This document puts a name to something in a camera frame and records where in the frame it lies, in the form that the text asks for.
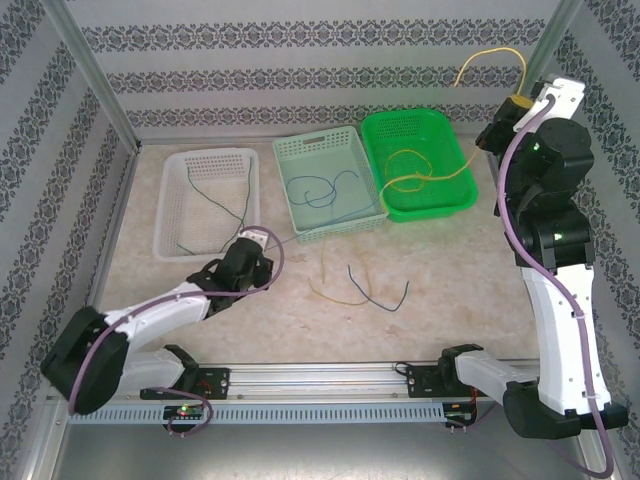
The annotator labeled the white plastic mesh basket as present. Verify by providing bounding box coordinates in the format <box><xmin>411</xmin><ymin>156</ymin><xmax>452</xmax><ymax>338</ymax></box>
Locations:
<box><xmin>152</xmin><ymin>147</ymin><xmax>262</xmax><ymax>264</ymax></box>

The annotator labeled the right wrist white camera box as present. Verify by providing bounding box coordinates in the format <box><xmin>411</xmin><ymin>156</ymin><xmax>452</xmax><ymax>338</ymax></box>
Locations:
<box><xmin>513</xmin><ymin>74</ymin><xmax>586</xmax><ymax>133</ymax></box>

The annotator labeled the aluminium mounting rail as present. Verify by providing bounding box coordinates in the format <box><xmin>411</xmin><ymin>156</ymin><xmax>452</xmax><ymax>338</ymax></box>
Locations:
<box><xmin>47</xmin><ymin>360</ymin><xmax>506</xmax><ymax>404</ymax></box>

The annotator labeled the dark green thin cable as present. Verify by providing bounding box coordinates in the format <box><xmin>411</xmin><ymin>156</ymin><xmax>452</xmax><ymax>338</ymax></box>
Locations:
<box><xmin>176</xmin><ymin>157</ymin><xmax>252</xmax><ymax>256</ymax></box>
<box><xmin>185</xmin><ymin>166</ymin><xmax>247</xmax><ymax>234</ymax></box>

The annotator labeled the pale green plastic basket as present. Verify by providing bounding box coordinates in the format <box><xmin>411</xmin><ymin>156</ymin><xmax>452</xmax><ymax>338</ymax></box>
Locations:
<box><xmin>272</xmin><ymin>124</ymin><xmax>390</xmax><ymax>245</ymax></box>

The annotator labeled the aluminium frame post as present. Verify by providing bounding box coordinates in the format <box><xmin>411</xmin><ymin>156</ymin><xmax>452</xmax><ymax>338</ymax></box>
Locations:
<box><xmin>39</xmin><ymin>0</ymin><xmax>142</xmax><ymax>151</ymax></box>
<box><xmin>490</xmin><ymin>0</ymin><xmax>586</xmax><ymax>146</ymax></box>

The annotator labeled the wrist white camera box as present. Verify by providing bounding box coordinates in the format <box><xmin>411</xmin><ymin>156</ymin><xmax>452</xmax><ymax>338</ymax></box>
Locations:
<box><xmin>241</xmin><ymin>226</ymin><xmax>272</xmax><ymax>250</ymax></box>
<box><xmin>513</xmin><ymin>74</ymin><xmax>586</xmax><ymax>133</ymax></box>

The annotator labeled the bright green plastic basket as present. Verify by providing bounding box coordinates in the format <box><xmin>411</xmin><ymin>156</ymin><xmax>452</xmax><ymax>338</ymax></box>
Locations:
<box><xmin>359</xmin><ymin>107</ymin><xmax>479</xmax><ymax>224</ymax></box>

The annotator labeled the left aluminium frame post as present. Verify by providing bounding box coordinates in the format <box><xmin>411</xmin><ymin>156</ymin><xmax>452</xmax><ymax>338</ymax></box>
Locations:
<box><xmin>39</xmin><ymin>0</ymin><xmax>142</xmax><ymax>151</ymax></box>

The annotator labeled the aluminium table side rail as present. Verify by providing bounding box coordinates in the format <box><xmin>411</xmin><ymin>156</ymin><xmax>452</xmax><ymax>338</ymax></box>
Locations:
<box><xmin>68</xmin><ymin>144</ymin><xmax>144</xmax><ymax>321</ymax></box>

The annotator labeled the grey metal front panel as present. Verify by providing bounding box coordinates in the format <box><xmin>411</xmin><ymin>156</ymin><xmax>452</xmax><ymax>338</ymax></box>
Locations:
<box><xmin>29</xmin><ymin>399</ymin><xmax>614</xmax><ymax>480</ymax></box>

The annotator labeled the dull yellow thin cable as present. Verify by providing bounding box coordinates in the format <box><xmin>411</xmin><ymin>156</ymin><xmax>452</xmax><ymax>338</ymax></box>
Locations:
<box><xmin>379</xmin><ymin>48</ymin><xmax>529</xmax><ymax>209</ymax></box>
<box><xmin>308</xmin><ymin>234</ymin><xmax>374</xmax><ymax>307</ymax></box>

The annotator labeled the slotted grey cable duct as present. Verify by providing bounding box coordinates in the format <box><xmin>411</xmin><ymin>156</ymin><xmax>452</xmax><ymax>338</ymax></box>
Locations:
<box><xmin>67</xmin><ymin>403</ymin><xmax>479</xmax><ymax>426</ymax></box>

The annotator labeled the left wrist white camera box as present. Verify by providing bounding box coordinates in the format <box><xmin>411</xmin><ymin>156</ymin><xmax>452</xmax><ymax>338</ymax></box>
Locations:
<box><xmin>241</xmin><ymin>226</ymin><xmax>272</xmax><ymax>250</ymax></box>

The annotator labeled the blue thin cable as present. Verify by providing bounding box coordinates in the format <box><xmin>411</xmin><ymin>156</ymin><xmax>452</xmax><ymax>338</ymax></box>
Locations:
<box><xmin>347</xmin><ymin>266</ymin><xmax>411</xmax><ymax>314</ymax></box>
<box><xmin>267</xmin><ymin>197</ymin><xmax>384</xmax><ymax>250</ymax></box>
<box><xmin>286</xmin><ymin>175</ymin><xmax>337</xmax><ymax>210</ymax></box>
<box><xmin>303</xmin><ymin>170</ymin><xmax>360</xmax><ymax>210</ymax></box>

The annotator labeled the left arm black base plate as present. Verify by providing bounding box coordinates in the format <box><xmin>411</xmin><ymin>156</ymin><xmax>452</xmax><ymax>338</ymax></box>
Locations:
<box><xmin>139</xmin><ymin>367</ymin><xmax>231</xmax><ymax>400</ymax></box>

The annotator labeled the bright yellow thin cable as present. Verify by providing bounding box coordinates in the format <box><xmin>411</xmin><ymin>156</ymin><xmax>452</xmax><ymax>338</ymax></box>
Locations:
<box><xmin>383</xmin><ymin>148</ymin><xmax>433</xmax><ymax>196</ymax></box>

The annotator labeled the circuit board with green light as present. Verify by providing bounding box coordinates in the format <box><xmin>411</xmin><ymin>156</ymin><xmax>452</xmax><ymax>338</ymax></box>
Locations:
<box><xmin>163</xmin><ymin>403</ymin><xmax>207</xmax><ymax>421</ymax></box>

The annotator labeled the right aluminium frame post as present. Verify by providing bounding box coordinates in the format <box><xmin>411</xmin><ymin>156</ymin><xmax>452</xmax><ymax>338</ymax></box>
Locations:
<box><xmin>490</xmin><ymin>0</ymin><xmax>586</xmax><ymax>146</ymax></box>

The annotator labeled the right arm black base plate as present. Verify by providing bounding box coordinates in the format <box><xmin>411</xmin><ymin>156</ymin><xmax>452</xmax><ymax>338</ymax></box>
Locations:
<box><xmin>405</xmin><ymin>363</ymin><xmax>499</xmax><ymax>400</ymax></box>

